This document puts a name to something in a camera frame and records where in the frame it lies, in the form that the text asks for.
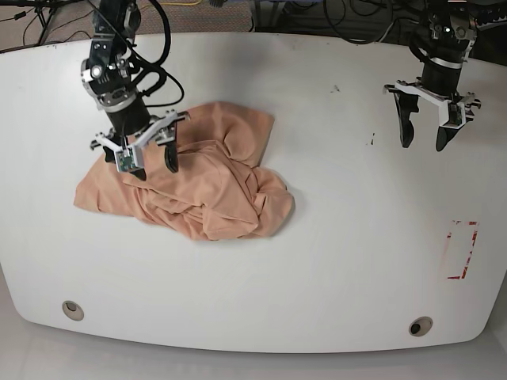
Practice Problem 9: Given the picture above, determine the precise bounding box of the left table cable grommet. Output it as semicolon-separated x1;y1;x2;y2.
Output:
62;301;84;321

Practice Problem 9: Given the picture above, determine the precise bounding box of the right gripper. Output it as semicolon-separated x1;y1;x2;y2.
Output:
90;99;190;181

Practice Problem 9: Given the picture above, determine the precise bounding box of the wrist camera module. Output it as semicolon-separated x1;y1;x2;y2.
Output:
114;146;144;173
438;100;464;129

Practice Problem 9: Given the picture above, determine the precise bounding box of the peach orange t-shirt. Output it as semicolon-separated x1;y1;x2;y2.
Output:
74;102;294;241

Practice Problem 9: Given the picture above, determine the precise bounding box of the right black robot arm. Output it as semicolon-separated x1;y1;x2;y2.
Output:
81;1;189;181

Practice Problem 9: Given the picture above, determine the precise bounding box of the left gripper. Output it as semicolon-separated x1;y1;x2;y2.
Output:
384;59;481;152

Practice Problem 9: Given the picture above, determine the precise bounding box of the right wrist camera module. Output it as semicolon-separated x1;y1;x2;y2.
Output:
114;146;144;173

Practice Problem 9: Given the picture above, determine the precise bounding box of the black tripod stand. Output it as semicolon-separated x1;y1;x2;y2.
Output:
1;1;93;50

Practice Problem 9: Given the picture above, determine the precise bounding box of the table cable grommet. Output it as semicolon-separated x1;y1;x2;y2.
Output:
409;316;433;337
62;301;84;321

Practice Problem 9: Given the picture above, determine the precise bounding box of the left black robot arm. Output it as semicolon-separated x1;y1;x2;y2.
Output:
384;1;482;151

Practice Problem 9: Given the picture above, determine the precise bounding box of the red tape rectangle marking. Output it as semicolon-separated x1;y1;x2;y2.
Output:
442;220;479;280

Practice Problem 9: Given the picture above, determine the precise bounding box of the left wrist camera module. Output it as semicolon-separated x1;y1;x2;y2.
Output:
438;100;464;129

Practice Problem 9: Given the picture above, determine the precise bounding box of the right table cable grommet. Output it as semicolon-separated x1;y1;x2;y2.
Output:
409;316;433;337

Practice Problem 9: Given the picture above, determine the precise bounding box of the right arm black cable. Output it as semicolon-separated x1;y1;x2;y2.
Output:
126;0;186;108

